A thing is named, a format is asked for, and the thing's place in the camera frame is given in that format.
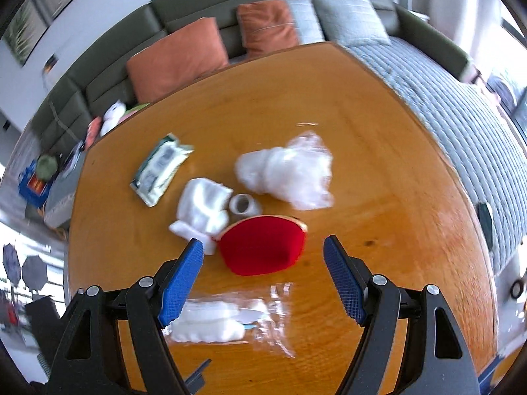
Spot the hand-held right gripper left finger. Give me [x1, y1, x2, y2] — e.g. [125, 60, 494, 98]
[45, 239, 204, 395]

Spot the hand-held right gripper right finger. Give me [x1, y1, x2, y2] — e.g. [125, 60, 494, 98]
[323, 234, 480, 395]

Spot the packet of white sponge brushes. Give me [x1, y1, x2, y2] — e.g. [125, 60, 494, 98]
[164, 282, 297, 358]

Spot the red velvet case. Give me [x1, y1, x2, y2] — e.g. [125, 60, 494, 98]
[217, 214, 309, 276]

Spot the white tape roll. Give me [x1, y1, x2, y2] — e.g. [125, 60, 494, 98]
[229, 193, 262, 217]

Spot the wet wipes packet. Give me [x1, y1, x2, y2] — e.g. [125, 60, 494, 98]
[129, 133, 195, 207]

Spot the crumpled clear plastic bag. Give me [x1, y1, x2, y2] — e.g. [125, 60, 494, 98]
[235, 131, 335, 211]

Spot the dark patio umbrella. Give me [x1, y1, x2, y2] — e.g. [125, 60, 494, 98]
[21, 255, 50, 291]
[2, 244, 22, 284]

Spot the dark oval object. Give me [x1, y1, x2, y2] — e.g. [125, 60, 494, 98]
[478, 201, 495, 250]

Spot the blue bag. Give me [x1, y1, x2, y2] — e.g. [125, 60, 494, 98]
[17, 160, 54, 208]

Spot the green plush object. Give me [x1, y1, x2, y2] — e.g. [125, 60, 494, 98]
[35, 154, 58, 181]

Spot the white plush toy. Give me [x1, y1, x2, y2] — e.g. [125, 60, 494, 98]
[100, 101, 126, 136]

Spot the large orange cushion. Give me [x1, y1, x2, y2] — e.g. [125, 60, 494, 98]
[125, 17, 230, 104]

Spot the narrow grey quilted cushion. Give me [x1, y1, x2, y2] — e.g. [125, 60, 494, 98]
[286, 0, 326, 46]

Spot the wide grey cushion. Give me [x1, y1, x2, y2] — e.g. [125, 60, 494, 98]
[311, 0, 392, 47]

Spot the small orange cushion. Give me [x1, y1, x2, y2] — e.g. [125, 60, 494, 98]
[236, 0, 300, 59]

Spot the grey-green sofa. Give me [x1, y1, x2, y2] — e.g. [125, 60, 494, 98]
[31, 0, 474, 153]

